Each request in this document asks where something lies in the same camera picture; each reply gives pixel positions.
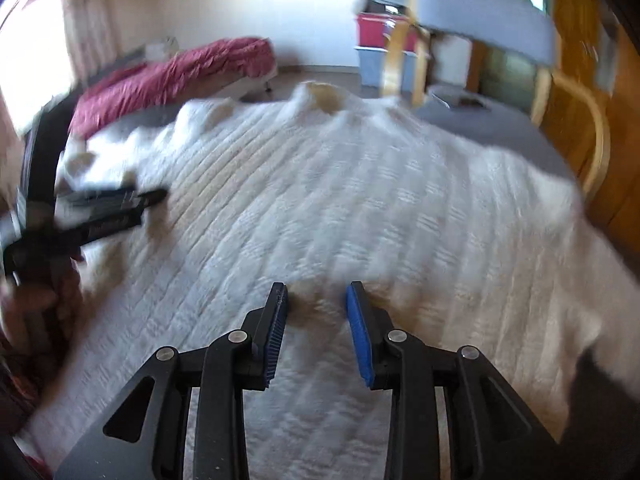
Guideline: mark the white knit sweater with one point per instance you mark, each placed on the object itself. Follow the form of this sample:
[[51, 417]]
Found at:
[[350, 200]]

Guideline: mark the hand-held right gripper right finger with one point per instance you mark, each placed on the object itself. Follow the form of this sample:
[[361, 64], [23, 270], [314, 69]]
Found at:
[[360, 340]]

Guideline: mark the wooden wardrobe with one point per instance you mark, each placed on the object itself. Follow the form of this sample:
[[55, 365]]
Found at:
[[600, 110]]

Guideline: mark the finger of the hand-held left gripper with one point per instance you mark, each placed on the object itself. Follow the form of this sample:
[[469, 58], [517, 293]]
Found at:
[[115, 200]]

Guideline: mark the red ruffled bedspread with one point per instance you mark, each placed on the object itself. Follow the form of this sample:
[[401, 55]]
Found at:
[[165, 80]]

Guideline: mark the folded beige cloth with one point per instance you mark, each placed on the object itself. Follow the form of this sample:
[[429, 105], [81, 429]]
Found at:
[[77, 165]]

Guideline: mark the grey wooden armchair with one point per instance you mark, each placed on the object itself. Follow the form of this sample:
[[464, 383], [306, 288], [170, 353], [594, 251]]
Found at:
[[490, 15]]

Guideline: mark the black smartphone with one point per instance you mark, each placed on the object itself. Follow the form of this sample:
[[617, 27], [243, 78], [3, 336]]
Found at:
[[462, 101]]

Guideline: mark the beige curtain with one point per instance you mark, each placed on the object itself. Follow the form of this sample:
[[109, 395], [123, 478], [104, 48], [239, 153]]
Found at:
[[92, 20]]

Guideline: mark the glass cabinet door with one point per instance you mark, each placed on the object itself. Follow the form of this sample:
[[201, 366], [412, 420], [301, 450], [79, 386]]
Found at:
[[505, 60]]

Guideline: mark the window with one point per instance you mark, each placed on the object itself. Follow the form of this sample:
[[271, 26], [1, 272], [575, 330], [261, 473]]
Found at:
[[35, 60]]

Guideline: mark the grey plastic storage bin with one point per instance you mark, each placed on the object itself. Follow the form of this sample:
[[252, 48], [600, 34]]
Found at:
[[372, 67]]

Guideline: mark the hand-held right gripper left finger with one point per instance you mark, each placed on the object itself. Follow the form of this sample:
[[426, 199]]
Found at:
[[272, 345]]

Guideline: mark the tissue box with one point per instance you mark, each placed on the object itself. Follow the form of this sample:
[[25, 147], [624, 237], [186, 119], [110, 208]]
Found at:
[[161, 47]]

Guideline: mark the red fabric storage box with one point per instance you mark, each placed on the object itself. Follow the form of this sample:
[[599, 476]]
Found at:
[[372, 35]]

